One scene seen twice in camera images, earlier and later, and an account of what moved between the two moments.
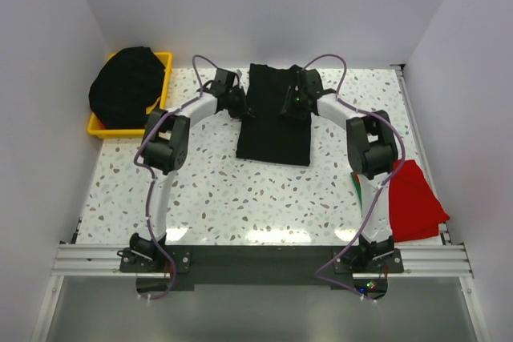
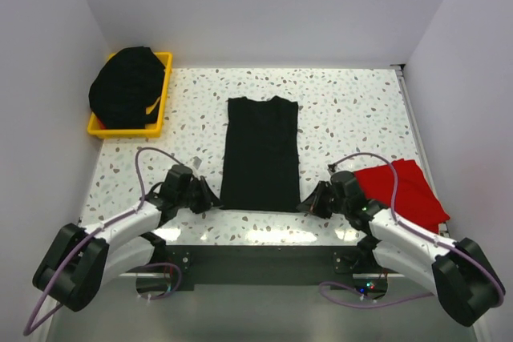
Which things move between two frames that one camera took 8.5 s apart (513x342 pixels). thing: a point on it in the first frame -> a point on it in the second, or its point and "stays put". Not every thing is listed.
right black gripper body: (291, 98) -> (319, 199)
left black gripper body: (240, 103) -> (203, 195)
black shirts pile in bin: (129, 81) stays put
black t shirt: (268, 135) -> (261, 162)
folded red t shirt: (415, 212) stays put
